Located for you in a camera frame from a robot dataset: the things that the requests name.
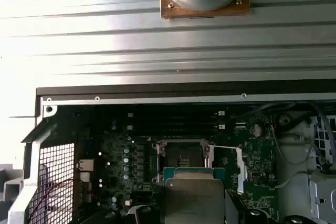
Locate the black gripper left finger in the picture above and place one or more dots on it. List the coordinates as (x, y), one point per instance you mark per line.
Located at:
(144, 216)

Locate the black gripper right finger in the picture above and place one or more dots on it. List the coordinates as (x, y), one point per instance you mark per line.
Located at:
(244, 214)

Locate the silver green CPU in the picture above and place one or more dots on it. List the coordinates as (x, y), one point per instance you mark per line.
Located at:
(194, 200)

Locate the CPU socket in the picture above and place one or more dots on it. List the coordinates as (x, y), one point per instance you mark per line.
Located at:
(181, 153)

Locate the black RAM slot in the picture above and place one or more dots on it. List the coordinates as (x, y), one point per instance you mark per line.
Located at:
(176, 127)
(176, 120)
(176, 131)
(176, 115)

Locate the green motherboard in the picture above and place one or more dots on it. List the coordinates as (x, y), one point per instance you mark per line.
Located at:
(257, 155)

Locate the silver drive cage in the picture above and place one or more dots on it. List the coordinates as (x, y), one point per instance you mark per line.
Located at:
(294, 155)

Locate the round coin battery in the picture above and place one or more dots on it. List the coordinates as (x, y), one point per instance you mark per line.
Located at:
(256, 129)

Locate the black PC case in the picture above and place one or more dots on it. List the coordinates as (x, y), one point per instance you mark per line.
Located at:
(168, 90)

